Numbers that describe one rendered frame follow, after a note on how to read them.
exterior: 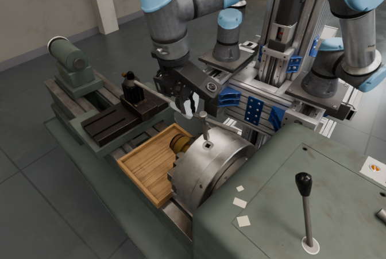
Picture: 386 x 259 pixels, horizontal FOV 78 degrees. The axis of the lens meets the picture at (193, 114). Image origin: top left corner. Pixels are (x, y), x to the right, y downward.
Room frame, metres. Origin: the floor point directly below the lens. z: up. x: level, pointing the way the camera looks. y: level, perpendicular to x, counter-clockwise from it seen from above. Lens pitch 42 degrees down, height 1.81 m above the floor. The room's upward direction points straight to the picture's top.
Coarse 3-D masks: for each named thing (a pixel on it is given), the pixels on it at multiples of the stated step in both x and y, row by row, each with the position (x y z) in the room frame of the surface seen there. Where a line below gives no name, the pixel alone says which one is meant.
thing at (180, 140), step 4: (176, 136) 0.63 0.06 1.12; (180, 136) 0.63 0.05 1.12; (184, 136) 0.63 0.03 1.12; (172, 140) 0.62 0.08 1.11; (176, 140) 0.62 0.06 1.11; (180, 140) 0.61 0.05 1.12; (184, 140) 0.61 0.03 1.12; (188, 140) 0.61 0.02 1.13; (172, 144) 0.61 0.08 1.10; (176, 144) 0.60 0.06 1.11; (180, 144) 0.59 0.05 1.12; (184, 144) 0.59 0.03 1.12; (172, 148) 0.60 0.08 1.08; (176, 148) 0.58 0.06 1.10; (180, 148) 0.57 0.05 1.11; (184, 148) 0.58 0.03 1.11; (176, 152) 0.58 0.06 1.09; (184, 152) 0.57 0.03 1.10
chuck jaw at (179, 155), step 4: (180, 152) 0.57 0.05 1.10; (176, 156) 0.55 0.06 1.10; (180, 156) 0.55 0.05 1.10; (176, 160) 0.53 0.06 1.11; (176, 164) 0.51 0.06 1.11; (172, 168) 0.49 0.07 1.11; (168, 172) 0.47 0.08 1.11; (172, 172) 0.47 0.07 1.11; (168, 176) 0.47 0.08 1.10; (172, 188) 0.43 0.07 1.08
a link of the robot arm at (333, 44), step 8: (328, 40) 0.90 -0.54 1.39; (336, 40) 0.90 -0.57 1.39; (320, 48) 0.90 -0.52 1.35; (328, 48) 0.86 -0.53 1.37; (336, 48) 0.84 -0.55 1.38; (320, 56) 0.88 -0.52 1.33; (328, 56) 0.85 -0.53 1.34; (336, 56) 0.83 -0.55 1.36; (312, 64) 0.91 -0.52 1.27; (320, 64) 0.87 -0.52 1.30; (328, 64) 0.84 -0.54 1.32; (336, 64) 0.81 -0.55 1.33; (320, 72) 0.85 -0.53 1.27; (328, 72) 0.84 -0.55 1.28
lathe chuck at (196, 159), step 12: (216, 132) 0.54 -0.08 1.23; (228, 132) 0.56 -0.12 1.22; (192, 144) 0.50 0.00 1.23; (216, 144) 0.49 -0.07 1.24; (228, 144) 0.49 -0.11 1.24; (192, 156) 0.46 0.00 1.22; (204, 156) 0.45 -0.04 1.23; (216, 156) 0.45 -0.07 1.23; (180, 168) 0.44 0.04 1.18; (192, 168) 0.43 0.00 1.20; (204, 168) 0.42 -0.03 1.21; (180, 180) 0.41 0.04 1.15; (192, 180) 0.40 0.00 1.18; (180, 192) 0.39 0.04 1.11
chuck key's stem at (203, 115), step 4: (200, 112) 0.47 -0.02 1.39; (204, 112) 0.47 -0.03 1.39; (200, 116) 0.46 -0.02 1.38; (204, 116) 0.46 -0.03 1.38; (200, 120) 0.46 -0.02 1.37; (204, 120) 0.46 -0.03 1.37; (200, 124) 0.47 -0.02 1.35; (204, 124) 0.46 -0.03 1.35; (208, 124) 0.47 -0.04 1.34; (204, 128) 0.46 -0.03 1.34; (208, 128) 0.47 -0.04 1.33; (204, 132) 0.47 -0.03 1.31; (208, 132) 0.48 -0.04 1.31; (204, 136) 0.47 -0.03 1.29; (208, 136) 0.47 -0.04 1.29
